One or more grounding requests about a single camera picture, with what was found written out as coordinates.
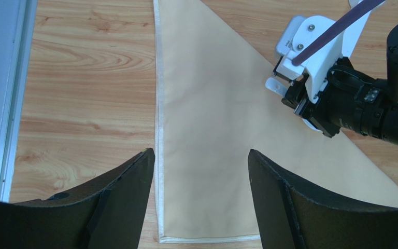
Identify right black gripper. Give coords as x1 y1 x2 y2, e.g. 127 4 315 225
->
281 57 398 146

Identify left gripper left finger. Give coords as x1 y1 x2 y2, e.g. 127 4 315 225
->
0 148 155 248

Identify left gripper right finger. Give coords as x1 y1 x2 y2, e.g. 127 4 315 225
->
248 149 398 248

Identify beige cloth napkin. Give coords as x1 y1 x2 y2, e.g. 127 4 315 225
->
153 1 398 243

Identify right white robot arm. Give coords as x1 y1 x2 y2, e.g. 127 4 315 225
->
282 25 398 145

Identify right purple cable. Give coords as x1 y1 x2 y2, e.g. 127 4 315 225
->
291 0 386 67

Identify aluminium frame post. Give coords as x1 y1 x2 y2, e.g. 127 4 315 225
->
0 1 37 202

